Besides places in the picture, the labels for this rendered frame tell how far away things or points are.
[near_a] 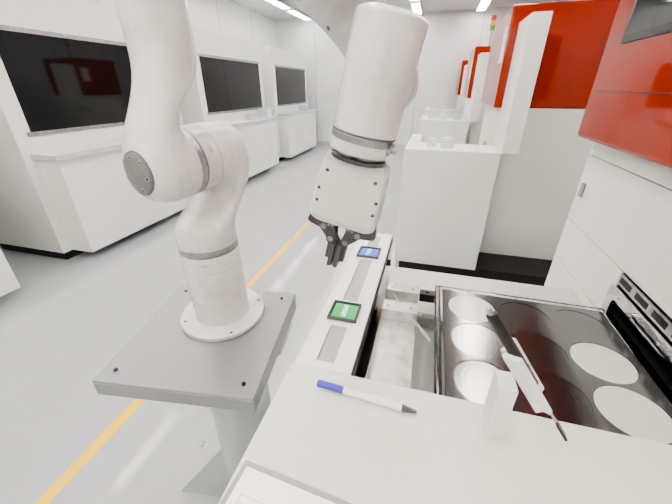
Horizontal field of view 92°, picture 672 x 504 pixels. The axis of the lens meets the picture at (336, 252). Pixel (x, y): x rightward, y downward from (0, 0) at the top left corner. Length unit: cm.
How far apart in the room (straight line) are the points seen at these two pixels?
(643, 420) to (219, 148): 81
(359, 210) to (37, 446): 181
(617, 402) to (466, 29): 814
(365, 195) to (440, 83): 804
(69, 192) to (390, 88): 309
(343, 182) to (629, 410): 57
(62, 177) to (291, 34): 688
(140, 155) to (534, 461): 67
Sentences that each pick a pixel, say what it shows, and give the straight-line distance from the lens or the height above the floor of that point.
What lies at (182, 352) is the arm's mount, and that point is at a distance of 77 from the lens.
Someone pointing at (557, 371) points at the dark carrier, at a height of 90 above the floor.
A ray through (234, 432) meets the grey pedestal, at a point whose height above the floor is 54.
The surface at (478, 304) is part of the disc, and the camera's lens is 83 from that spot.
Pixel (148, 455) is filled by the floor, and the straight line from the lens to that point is 175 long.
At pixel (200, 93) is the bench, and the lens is 493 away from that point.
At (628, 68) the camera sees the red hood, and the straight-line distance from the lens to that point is 106.
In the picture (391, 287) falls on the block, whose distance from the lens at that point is 82.
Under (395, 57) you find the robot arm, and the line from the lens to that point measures 41.
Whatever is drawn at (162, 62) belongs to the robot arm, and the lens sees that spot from 61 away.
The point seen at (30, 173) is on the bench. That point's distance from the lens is 345.
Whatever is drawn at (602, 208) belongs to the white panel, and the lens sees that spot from 111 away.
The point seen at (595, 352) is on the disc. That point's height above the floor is 90.
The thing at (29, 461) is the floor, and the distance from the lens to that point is 199.
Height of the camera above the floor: 135
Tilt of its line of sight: 27 degrees down
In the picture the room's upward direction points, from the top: straight up
